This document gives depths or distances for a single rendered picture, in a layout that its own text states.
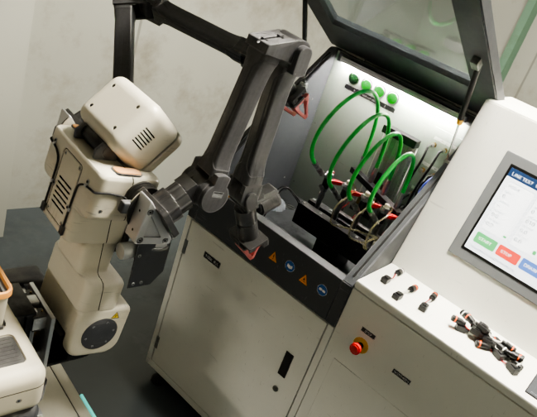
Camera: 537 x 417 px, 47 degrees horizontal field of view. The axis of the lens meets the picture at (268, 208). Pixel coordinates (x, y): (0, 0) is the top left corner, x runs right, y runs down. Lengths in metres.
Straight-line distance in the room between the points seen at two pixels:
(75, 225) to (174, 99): 2.28
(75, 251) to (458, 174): 1.15
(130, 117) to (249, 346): 1.06
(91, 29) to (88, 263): 1.89
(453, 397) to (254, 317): 0.72
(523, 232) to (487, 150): 0.26
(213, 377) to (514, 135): 1.36
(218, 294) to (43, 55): 1.60
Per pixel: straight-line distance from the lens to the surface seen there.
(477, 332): 1.86
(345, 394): 2.04
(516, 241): 1.95
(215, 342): 2.35
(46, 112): 3.43
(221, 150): 1.42
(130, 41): 1.89
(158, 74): 3.63
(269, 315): 2.12
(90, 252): 1.63
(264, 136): 1.49
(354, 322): 1.92
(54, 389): 2.24
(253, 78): 1.39
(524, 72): 4.57
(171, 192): 1.43
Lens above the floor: 1.88
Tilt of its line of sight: 26 degrees down
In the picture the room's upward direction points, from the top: 19 degrees clockwise
